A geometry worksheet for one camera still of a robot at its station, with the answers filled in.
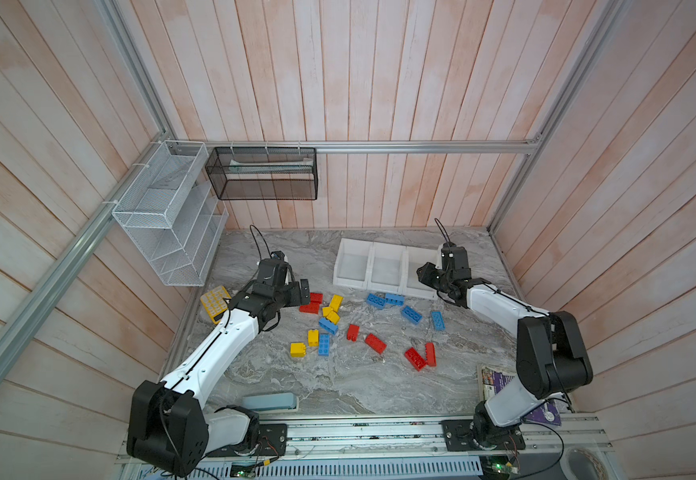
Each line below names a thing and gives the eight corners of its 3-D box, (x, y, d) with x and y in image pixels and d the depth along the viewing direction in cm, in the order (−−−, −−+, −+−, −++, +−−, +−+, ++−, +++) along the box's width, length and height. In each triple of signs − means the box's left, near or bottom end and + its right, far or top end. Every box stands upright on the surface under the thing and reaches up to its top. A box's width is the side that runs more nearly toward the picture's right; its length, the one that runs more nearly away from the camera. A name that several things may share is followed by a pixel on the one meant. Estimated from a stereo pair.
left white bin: (331, 287, 105) (331, 275, 100) (340, 250, 116) (340, 237, 111) (364, 292, 104) (366, 280, 98) (370, 254, 115) (372, 242, 109)
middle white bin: (364, 292, 104) (366, 282, 99) (372, 248, 117) (373, 237, 112) (400, 298, 102) (403, 288, 97) (404, 253, 115) (407, 242, 110)
